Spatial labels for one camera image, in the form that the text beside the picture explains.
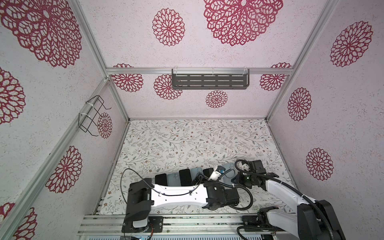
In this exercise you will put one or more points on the light blue phone case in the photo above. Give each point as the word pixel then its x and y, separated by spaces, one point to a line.
pixel 196 174
pixel 231 173
pixel 174 179

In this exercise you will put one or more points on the phone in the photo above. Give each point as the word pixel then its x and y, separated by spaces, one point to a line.
pixel 208 172
pixel 185 177
pixel 161 179

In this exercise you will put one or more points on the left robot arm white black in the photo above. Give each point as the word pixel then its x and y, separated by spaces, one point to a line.
pixel 144 196

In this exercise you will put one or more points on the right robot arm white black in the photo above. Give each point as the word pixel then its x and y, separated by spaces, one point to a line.
pixel 310 219

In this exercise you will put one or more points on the dark metal wall shelf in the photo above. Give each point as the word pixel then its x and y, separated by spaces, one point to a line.
pixel 209 81

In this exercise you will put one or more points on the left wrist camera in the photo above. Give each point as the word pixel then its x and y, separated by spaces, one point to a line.
pixel 218 171

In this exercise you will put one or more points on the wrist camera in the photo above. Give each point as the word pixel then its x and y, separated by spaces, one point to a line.
pixel 218 171
pixel 245 166

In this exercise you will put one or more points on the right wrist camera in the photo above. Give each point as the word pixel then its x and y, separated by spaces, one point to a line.
pixel 245 166

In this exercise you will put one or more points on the black wire wall rack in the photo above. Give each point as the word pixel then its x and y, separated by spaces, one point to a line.
pixel 96 121

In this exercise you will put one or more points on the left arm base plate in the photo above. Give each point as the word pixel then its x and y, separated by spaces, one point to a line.
pixel 148 225

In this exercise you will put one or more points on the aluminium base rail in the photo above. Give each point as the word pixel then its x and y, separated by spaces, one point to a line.
pixel 200 224

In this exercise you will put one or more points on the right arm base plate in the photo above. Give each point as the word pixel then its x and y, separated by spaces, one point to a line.
pixel 254 222

